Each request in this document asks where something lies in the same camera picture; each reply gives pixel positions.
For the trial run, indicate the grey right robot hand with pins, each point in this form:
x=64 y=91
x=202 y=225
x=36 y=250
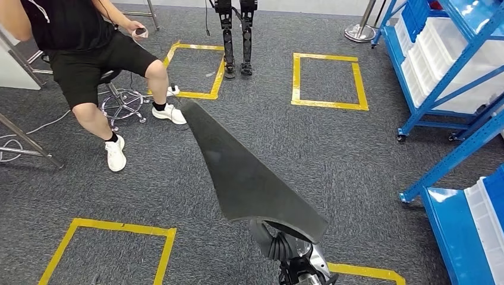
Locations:
x=258 y=236

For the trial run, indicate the black plastic bracket part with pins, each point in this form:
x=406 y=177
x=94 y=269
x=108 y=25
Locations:
x=244 y=185

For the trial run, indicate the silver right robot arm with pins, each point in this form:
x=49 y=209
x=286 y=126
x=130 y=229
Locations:
x=319 y=265

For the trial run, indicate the yellow floor tape square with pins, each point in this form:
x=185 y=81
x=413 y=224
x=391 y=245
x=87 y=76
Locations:
x=118 y=227
x=366 y=271
x=295 y=78
x=197 y=46

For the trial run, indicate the black humanoid robot legs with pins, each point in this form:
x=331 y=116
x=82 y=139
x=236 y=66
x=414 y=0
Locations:
x=247 y=43

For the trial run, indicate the chrome swivel stool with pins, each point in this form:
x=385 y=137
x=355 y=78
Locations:
x=108 y=76

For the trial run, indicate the white plastic crate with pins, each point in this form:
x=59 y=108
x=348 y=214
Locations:
x=484 y=236
x=445 y=43
x=464 y=98

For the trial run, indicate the small handheld controller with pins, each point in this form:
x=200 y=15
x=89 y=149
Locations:
x=140 y=31

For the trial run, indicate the person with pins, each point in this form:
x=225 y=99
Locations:
x=78 y=23

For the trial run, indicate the white desk partition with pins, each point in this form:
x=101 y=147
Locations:
x=15 y=74

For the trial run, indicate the chrome stanchion post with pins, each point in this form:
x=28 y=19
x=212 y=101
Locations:
x=360 y=33

